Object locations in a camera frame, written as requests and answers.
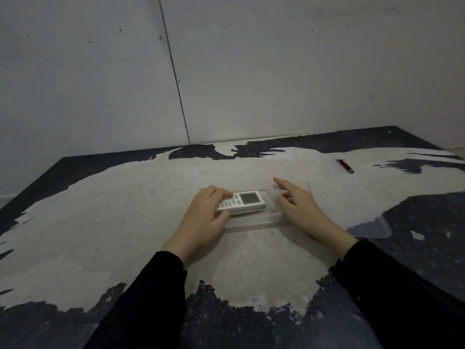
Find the person's right thumb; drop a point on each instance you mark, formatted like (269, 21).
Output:
(283, 203)

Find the person's left hand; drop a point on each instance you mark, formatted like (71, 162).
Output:
(198, 223)

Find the red pen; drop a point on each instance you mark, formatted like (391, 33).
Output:
(345, 166)

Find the person's right forearm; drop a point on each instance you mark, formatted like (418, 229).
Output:
(396, 298)

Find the person's right hand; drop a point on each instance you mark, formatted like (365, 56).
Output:
(305, 210)

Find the person's left thumb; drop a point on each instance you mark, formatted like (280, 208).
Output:
(221, 216)

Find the small clear plastic sleeve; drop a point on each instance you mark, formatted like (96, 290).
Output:
(270, 214)

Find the person's left forearm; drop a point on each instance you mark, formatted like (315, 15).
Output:
(145, 305)

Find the large clear plastic bag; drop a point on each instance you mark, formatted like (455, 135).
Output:
(348, 203)

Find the white remote control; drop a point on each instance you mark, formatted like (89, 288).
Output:
(249, 201)

